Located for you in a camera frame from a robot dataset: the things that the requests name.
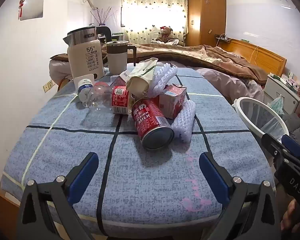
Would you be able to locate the brown teddy bear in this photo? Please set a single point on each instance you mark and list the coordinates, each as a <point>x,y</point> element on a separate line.
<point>166,33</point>

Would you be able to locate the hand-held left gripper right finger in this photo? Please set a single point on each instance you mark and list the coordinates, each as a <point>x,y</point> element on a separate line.
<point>212,180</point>

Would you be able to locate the red milk carton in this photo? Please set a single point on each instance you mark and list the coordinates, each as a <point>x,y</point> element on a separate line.
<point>171,102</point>

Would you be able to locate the white foam net sleeve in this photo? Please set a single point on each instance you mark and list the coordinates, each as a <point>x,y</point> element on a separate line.
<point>162,76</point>
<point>183,122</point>

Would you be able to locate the white mesh trash bin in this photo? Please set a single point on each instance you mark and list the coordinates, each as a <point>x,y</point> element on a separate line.
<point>260,115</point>

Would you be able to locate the wall socket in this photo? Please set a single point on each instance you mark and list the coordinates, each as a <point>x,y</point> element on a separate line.
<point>48,85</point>

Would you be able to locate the blue checked tablecloth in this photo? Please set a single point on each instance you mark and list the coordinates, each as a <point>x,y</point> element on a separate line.
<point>65,150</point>

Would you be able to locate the purple flower branches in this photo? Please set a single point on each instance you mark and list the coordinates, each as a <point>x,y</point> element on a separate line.
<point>101,17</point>

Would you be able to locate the dark cloth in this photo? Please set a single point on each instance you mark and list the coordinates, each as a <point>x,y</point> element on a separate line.
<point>295,122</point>

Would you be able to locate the power strip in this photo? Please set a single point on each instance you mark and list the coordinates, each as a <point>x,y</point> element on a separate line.
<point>222,38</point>

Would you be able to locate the clear plastic bottle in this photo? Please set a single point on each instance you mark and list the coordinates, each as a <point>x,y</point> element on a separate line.
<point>100,97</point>

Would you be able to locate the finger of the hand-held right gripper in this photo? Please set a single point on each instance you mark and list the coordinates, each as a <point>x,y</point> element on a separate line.
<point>292,145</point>
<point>272,143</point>

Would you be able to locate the white nightstand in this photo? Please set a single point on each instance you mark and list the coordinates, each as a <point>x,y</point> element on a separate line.
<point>285,95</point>

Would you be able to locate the beige electric kettle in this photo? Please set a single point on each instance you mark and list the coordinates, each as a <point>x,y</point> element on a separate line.
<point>85,60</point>

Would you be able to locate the wooden headboard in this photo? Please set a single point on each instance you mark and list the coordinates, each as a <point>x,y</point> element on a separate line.
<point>265,57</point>

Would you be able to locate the silver wall sheet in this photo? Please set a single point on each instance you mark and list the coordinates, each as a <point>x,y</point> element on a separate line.
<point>32,6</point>

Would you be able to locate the folded pink quilt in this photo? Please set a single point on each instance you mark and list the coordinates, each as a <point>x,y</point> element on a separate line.
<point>58,67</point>

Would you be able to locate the wooden wardrobe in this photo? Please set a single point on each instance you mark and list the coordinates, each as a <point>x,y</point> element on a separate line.
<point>207,17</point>

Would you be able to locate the red hanging ornament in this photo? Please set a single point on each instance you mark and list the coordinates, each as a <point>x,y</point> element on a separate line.
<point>21,5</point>

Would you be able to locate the heart print curtain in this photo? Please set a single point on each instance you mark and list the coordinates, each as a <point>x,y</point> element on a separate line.
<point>152,10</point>

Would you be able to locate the person's right hand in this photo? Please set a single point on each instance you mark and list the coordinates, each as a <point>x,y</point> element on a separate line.
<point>288,216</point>

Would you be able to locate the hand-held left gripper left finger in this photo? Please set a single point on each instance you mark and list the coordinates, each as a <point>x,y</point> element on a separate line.
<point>83,177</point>

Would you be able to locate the brown blanket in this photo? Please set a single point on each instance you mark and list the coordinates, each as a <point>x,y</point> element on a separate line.
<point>215,57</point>

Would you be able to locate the red milk can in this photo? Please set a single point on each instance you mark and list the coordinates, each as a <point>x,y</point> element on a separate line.
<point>147,120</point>

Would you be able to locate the white medicine bottle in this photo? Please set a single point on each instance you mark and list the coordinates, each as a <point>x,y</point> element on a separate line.
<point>84,86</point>

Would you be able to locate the green plastic bag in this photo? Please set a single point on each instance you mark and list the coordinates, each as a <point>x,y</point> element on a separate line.
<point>277,103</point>

